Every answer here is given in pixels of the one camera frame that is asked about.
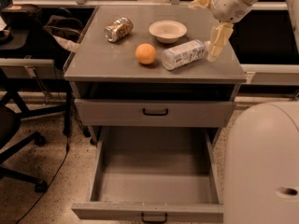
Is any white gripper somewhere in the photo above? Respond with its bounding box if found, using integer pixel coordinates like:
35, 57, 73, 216
189, 0, 251, 62

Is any clear plastic water bottle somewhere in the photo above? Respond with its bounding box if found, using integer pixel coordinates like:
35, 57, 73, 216
161, 39, 209, 71

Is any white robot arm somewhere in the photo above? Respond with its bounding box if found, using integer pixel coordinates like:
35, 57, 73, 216
191, 0, 299, 224

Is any grey drawer cabinet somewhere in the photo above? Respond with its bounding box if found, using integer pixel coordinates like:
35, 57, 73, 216
64, 5, 245, 140

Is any closed grey upper drawer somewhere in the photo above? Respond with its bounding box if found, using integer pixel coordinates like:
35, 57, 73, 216
75, 99, 235, 128

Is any open grey lower drawer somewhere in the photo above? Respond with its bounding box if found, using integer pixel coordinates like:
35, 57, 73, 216
72, 127, 223, 224

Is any white paper bowl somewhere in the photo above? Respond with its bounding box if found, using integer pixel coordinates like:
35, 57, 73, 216
149, 21, 187, 44

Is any orange fruit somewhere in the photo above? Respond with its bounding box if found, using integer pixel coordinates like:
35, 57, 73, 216
135, 43, 157, 64

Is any crushed metallic soda can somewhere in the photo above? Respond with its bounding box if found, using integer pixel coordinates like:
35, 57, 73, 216
104, 17, 134, 43

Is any black backpack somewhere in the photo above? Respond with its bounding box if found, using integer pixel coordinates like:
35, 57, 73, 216
43, 7, 84, 70

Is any grey side desk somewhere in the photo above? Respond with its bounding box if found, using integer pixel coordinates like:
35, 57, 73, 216
0, 25, 71, 136

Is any black office chair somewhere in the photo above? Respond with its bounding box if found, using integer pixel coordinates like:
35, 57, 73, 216
0, 68, 50, 194

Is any black floor cable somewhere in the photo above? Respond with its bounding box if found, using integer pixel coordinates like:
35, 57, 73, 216
14, 87, 71, 224

